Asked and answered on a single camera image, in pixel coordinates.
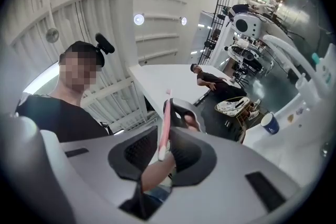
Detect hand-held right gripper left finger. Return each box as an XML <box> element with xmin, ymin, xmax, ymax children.
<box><xmin>59</xmin><ymin>125</ymin><xmax>159</xmax><ymax>224</ymax></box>

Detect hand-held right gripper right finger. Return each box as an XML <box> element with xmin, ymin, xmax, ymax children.
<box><xmin>145</xmin><ymin>127</ymin><xmax>301</xmax><ymax>224</ymax></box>

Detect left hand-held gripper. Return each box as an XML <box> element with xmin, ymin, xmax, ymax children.
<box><xmin>162</xmin><ymin>98</ymin><xmax>207</xmax><ymax>133</ymax></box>

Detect pink toothbrush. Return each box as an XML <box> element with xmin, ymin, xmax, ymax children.
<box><xmin>158</xmin><ymin>88</ymin><xmax>173</xmax><ymax>161</ymax></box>

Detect blue cup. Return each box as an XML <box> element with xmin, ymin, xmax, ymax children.
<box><xmin>260</xmin><ymin>112</ymin><xmax>280</xmax><ymax>135</ymax></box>

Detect person's left forearm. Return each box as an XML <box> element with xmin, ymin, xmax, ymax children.
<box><xmin>141</xmin><ymin>151</ymin><xmax>176</xmax><ymax>193</ymax></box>

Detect person's left hand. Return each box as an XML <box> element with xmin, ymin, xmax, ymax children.
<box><xmin>184</xmin><ymin>114</ymin><xmax>199</xmax><ymax>132</ymax></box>

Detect white table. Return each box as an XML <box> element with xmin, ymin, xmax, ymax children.
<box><xmin>128</xmin><ymin>63</ymin><xmax>242</xmax><ymax>120</ymax></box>

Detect wicker chair with patterned cushion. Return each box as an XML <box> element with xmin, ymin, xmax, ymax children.
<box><xmin>214</xmin><ymin>96</ymin><xmax>253</xmax><ymax>144</ymax></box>

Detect person's blue jeans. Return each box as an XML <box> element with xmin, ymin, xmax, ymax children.
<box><xmin>145</xmin><ymin>186</ymin><xmax>173</xmax><ymax>208</ymax></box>

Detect person's black shirt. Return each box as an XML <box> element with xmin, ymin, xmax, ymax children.
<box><xmin>16</xmin><ymin>93</ymin><xmax>110</xmax><ymax>143</ymax></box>

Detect white sink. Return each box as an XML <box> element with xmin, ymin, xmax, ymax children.
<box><xmin>243</xmin><ymin>91</ymin><xmax>332</xmax><ymax>188</ymax></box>

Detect white robot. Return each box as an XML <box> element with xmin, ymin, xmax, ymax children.
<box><xmin>224</xmin><ymin>12</ymin><xmax>264</xmax><ymax>79</ymax></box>

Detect black grid rack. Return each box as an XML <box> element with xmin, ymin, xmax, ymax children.
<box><xmin>197</xmin><ymin>0</ymin><xmax>235</xmax><ymax>66</ymax></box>

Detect person's head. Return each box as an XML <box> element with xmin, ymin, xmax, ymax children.
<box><xmin>58</xmin><ymin>40</ymin><xmax>106</xmax><ymax>94</ymax></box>

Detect white faucet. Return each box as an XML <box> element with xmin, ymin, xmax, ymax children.
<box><xmin>262</xmin><ymin>35</ymin><xmax>320</xmax><ymax>107</ymax></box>

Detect round grey ceiling fixture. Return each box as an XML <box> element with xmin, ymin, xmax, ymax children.
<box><xmin>46</xmin><ymin>28</ymin><xmax>60</xmax><ymax>43</ymax></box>

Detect white bottle with teal cap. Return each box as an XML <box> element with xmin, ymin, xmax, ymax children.
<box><xmin>311</xmin><ymin>43</ymin><xmax>336</xmax><ymax>98</ymax></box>

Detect black head camera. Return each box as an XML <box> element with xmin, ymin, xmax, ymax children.
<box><xmin>94</xmin><ymin>33</ymin><xmax>116</xmax><ymax>55</ymax></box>

